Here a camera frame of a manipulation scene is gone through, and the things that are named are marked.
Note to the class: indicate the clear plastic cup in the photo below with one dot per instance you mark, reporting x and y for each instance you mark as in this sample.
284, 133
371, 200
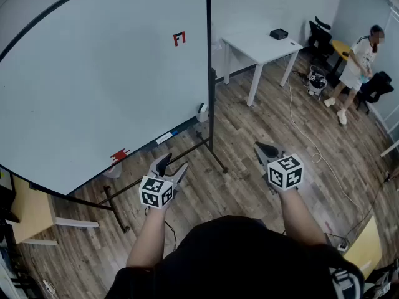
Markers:
113, 170

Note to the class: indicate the yellow round table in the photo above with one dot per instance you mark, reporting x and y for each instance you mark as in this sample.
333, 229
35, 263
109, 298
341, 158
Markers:
340, 47

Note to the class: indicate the person's black shirt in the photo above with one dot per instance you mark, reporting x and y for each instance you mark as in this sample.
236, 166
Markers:
230, 260

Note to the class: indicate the white plastic bag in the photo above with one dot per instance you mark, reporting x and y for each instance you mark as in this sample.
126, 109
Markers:
216, 47

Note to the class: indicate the light wooden desk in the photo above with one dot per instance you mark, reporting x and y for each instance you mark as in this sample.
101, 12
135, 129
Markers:
29, 207

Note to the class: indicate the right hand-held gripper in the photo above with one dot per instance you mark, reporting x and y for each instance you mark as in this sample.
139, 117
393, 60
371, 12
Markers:
285, 173

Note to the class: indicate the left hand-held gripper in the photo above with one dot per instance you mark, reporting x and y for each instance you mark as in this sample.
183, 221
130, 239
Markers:
156, 192

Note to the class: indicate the black office chair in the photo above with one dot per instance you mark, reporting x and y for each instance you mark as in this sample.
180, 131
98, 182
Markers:
375, 86
321, 39

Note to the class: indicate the yellow wooden desk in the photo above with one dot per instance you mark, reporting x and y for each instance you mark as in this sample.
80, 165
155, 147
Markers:
364, 248

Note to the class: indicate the small black box device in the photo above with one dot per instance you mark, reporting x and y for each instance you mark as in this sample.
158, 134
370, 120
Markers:
278, 33

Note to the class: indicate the large white whiteboard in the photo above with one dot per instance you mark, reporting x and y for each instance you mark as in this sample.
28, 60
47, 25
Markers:
93, 73

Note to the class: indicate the person's left forearm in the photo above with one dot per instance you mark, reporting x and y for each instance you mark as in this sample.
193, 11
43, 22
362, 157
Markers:
149, 238

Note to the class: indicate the white table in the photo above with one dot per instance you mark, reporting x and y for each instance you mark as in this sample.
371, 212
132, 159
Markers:
262, 47

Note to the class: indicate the person's right forearm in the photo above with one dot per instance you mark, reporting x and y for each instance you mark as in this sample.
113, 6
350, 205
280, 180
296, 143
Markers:
299, 220

